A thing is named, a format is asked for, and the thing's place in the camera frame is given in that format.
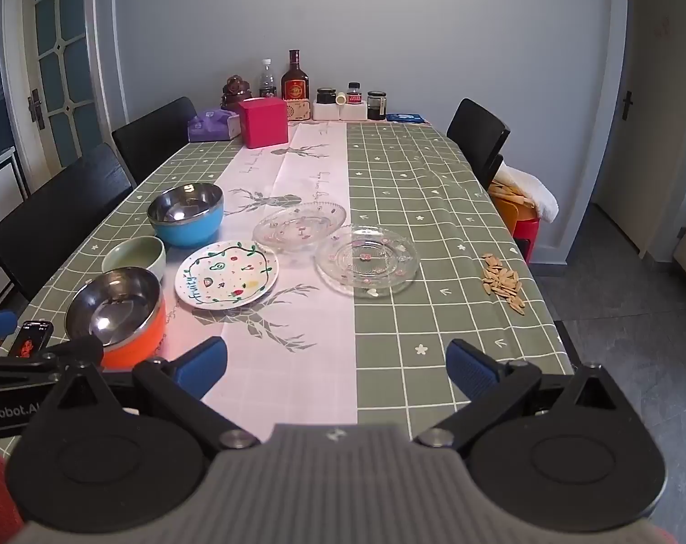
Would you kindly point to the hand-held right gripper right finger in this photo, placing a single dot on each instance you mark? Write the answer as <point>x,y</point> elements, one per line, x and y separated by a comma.
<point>470,371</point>

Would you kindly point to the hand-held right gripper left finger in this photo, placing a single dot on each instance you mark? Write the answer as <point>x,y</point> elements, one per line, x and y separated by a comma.
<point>201,365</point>

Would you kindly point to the orange steel bowl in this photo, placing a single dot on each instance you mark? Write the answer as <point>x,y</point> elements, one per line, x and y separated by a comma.
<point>145,340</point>

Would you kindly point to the white painted plate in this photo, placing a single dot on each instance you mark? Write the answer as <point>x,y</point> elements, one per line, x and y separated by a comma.
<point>229,277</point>

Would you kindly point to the green ceramic bowl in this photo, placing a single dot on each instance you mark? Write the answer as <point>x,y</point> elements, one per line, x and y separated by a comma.
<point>133,252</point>

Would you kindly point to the blue steel bowl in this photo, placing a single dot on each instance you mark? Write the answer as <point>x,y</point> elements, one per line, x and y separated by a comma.
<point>190,232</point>

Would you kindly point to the clear glass plate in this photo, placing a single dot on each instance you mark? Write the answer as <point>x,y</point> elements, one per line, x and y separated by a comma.
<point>365,260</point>
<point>297,229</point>

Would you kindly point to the smartphone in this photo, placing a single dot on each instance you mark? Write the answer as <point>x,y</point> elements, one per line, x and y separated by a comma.
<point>32,340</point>

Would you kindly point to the pile of sunflower seeds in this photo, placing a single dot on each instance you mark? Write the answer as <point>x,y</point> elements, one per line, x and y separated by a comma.
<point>501,283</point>

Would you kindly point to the white cabinet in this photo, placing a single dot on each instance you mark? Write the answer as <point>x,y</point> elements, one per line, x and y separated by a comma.
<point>0,209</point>

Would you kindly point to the black chair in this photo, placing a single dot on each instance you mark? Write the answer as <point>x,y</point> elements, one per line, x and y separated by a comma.
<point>150,136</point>
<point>54,221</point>
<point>476,130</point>

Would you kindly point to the red stool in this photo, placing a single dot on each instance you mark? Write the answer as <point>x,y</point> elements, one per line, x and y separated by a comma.
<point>527,241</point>

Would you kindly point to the orange container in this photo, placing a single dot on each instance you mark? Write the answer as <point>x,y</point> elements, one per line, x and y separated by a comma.
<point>516,215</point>

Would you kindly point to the bag of breadsticks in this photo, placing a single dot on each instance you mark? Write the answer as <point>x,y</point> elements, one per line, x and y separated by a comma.
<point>507,191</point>

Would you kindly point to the purple tissue pack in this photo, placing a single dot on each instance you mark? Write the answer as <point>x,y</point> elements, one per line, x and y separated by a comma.
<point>210,124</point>

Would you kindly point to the pink box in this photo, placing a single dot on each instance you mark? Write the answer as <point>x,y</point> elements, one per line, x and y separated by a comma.
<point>263,124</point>

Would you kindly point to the blue packet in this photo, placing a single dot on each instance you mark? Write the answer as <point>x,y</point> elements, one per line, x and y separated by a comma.
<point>408,118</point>

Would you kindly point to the glass panel door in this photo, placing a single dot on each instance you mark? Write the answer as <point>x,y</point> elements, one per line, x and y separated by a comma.
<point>60,68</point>

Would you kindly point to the wooden speaker box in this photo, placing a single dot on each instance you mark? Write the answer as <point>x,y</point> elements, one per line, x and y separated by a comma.
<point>299,110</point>

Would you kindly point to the brown figurine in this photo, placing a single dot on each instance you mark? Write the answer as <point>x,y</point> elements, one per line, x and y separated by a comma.
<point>235,90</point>

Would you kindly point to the dark glass jar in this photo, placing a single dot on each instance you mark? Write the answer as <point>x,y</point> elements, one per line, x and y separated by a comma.
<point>377,106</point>

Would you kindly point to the white box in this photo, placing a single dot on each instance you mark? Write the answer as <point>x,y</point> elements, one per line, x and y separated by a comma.
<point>326,112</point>
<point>354,112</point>

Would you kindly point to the clear plastic bottle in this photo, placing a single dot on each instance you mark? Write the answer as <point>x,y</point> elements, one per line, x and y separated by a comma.
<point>267,82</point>

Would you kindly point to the brown liquor bottle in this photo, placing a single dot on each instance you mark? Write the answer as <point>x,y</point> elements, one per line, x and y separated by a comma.
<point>295,88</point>

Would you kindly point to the black jar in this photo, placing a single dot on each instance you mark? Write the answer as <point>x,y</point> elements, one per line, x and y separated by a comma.
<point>326,96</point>

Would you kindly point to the small white tube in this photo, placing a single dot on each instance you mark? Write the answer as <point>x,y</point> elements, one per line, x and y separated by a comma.
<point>342,100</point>

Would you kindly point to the small bottle with red label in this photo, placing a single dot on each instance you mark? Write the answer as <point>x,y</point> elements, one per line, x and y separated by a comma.
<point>353,93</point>

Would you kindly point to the white door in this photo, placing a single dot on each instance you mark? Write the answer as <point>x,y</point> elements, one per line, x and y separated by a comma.
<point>660,124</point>

